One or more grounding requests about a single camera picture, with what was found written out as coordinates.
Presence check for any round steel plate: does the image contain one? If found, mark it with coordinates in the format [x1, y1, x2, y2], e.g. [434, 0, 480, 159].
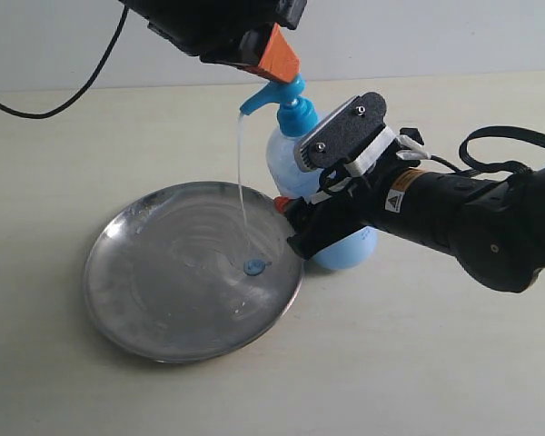
[82, 181, 303, 364]

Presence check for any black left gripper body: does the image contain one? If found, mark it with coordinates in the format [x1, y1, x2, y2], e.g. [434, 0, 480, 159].
[123, 0, 307, 69]

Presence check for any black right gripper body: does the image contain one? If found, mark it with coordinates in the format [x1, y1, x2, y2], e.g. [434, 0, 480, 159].
[284, 182, 379, 260]

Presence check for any blue pump lotion bottle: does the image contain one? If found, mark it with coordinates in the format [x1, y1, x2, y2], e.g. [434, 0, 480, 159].
[239, 74, 381, 273]

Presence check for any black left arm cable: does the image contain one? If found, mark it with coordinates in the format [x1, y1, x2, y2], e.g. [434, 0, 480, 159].
[0, 4, 131, 120]

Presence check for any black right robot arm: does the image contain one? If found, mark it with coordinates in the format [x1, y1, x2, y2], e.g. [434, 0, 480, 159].
[274, 163, 545, 293]

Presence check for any blue soap blob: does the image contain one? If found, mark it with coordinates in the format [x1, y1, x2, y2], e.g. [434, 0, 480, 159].
[236, 112, 273, 278]

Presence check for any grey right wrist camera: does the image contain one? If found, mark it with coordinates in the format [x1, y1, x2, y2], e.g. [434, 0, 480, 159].
[294, 92, 396, 177]

